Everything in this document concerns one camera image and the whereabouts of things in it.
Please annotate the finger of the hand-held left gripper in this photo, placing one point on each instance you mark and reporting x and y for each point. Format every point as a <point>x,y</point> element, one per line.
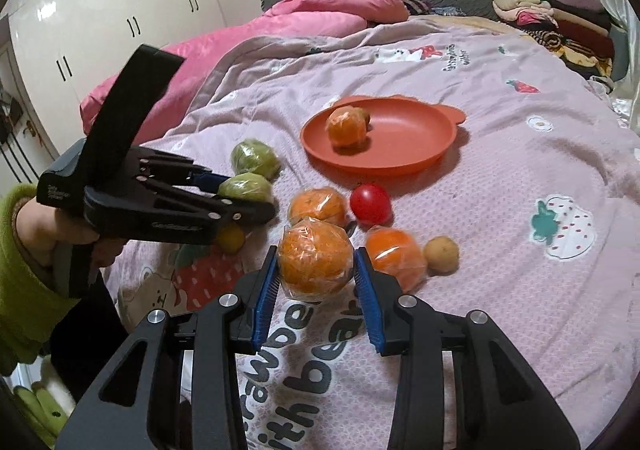
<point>250,212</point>
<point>210,181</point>

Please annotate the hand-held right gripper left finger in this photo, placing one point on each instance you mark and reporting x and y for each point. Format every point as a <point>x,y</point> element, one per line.
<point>265,302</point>

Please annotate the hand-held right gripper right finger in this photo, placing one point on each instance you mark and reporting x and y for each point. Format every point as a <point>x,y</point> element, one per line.
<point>367,302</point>

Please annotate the plastic-wrapped green fruit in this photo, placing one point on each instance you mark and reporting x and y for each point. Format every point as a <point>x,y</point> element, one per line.
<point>245,187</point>
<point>250,157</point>

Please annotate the small yellow fruit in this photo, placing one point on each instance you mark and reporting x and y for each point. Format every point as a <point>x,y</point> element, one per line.
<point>231,239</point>

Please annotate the smooth deep orange orange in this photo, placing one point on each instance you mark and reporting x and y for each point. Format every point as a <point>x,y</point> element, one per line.
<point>395,257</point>

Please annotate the large loosely orange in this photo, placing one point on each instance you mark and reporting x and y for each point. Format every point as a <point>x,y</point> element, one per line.
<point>312,260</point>

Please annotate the plastic-wrapped orange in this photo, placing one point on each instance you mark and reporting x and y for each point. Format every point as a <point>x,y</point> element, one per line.
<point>345,127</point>
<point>317,205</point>

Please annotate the small yellow-brown fruit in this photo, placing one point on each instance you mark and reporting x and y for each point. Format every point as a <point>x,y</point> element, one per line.
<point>441,255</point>

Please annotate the orange-red plate with ears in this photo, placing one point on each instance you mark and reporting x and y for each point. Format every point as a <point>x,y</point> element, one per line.
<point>405,130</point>

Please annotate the person's left hand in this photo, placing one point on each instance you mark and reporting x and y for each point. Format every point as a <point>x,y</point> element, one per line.
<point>35,235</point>

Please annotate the red tomato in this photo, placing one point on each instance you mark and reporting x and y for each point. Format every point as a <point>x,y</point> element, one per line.
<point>370,204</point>

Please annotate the black metal rack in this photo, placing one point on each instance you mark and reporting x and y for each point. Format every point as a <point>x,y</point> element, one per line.
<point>10,140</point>

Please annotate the white wardrobe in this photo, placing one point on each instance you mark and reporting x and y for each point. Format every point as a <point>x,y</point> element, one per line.
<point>100,5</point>

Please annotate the pink duvet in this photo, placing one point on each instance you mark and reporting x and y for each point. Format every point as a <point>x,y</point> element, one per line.
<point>225,45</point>

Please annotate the green slipper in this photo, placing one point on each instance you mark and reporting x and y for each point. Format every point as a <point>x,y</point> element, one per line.
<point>25,405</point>
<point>50,407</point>

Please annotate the dark striped pillow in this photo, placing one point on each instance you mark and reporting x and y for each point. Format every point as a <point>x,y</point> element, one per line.
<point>417,6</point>

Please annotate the dark floral cloth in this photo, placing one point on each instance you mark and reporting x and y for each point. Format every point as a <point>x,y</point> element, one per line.
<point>450,11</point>

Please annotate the beige bed sheet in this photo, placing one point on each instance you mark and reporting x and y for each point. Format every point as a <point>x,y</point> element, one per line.
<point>465,24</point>

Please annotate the crumpled grey cloth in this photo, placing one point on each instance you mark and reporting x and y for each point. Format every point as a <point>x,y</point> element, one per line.
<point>600,85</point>

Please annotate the stack of folded clothes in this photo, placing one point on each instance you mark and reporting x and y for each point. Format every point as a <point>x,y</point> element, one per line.
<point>550,20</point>

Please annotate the grey cushion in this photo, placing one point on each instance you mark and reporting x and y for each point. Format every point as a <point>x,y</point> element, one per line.
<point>620,52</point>

